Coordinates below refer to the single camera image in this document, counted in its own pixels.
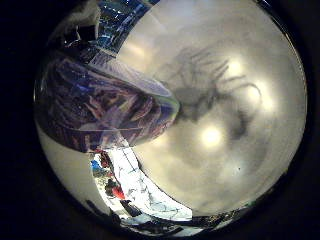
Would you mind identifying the white cloth with grid lines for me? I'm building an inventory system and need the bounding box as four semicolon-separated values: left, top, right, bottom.
109;145;194;222

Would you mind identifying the person in red top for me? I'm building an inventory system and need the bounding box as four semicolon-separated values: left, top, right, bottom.
104;178;127;201

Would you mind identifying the black laptop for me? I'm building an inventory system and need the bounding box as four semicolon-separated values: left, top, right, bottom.
119;199;143;218

